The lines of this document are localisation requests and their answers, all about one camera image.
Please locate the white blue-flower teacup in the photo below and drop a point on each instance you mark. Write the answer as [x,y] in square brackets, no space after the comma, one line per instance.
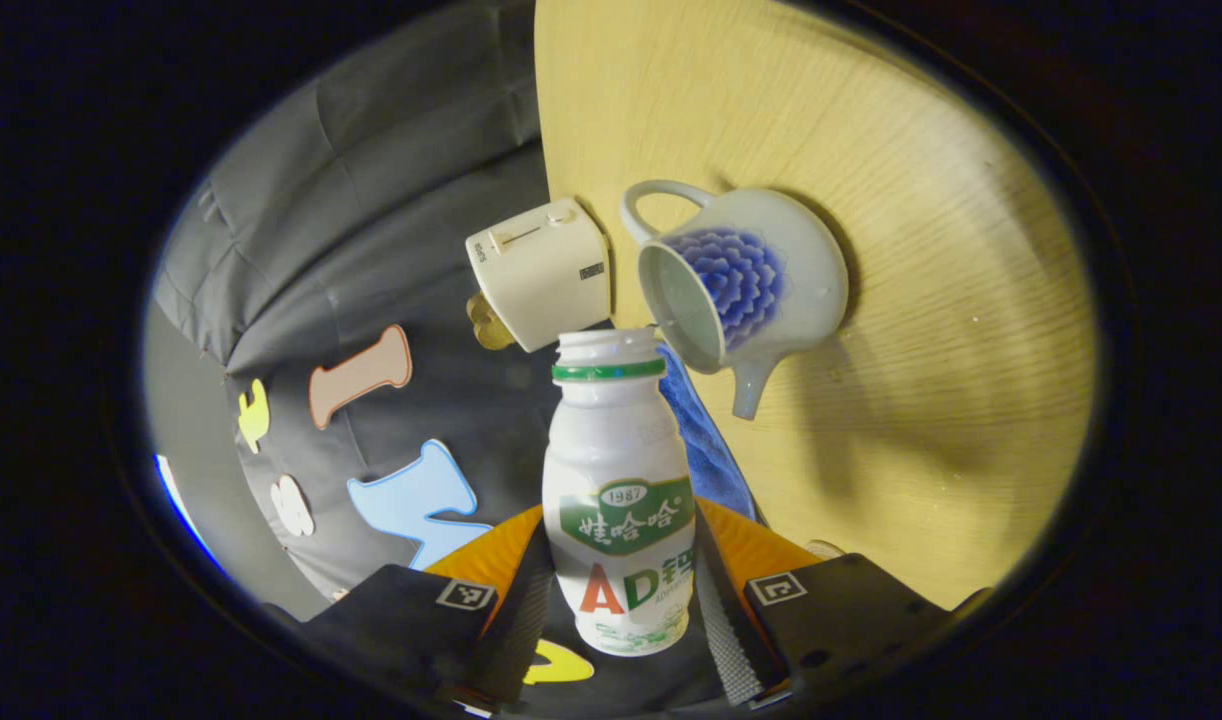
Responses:
[771,280]

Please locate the blue towel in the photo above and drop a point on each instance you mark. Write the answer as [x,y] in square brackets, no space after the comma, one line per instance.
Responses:
[706,440]

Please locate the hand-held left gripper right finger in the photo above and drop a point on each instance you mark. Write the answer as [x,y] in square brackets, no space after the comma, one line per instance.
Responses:
[721,630]

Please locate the white toaster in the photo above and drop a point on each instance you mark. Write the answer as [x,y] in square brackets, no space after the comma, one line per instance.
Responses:
[546,270]

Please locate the white green-label water bottle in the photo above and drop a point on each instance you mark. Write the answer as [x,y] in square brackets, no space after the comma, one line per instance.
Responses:
[616,450]

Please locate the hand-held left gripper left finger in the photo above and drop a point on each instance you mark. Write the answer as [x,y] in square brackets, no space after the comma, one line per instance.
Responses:
[519,640]

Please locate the brown toast slices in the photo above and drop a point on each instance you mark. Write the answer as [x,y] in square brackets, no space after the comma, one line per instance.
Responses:
[489,325]

